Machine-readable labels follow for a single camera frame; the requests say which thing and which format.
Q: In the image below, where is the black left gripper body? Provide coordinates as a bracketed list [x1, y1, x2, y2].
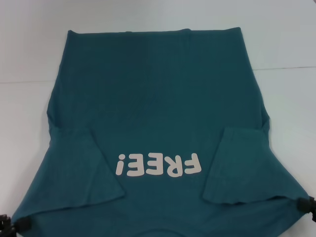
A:
[0, 213, 17, 237]

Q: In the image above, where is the teal t-shirt with FREE print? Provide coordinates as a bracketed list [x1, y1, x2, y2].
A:
[11, 26, 307, 237]

